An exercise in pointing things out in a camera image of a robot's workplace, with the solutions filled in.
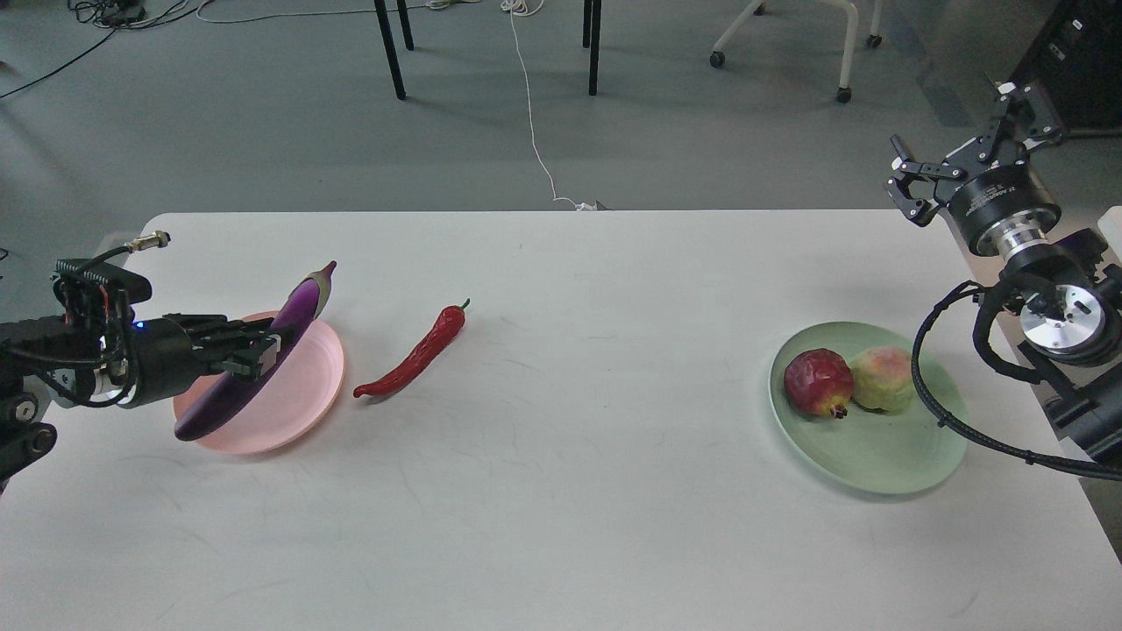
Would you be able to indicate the purple eggplant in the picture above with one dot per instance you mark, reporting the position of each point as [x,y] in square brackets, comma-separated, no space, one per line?
[227,397]

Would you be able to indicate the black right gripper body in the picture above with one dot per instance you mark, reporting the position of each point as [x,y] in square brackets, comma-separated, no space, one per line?
[992,204]

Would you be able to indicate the pink plate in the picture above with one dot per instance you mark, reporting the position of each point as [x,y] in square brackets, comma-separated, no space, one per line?
[292,403]

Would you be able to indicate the red chili pepper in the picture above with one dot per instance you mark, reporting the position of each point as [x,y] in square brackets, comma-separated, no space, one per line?
[448,325]

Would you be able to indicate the red pomegranate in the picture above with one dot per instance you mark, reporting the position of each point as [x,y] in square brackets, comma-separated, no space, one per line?
[820,383]

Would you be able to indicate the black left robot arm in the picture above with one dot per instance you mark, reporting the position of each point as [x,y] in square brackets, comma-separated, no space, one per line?
[97,354]

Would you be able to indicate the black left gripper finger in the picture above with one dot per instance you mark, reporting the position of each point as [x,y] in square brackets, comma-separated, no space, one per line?
[241,331]
[252,363]

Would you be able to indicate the green yellow fruit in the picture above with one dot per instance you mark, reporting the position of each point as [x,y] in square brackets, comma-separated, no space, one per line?
[883,380]

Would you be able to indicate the white chair base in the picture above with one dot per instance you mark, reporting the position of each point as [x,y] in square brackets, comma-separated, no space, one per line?
[795,35]

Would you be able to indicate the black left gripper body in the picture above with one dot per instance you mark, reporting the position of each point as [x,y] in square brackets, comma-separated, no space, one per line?
[168,354]

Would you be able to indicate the black equipment case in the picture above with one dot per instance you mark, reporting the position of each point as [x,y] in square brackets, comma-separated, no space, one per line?
[1076,56]

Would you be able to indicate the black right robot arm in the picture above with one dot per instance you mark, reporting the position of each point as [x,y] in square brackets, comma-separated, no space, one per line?
[1053,316]

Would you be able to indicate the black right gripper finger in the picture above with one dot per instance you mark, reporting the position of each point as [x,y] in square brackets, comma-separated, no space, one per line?
[1024,120]
[912,183]

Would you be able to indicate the green plate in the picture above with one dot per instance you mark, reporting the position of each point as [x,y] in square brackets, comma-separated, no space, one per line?
[897,453]

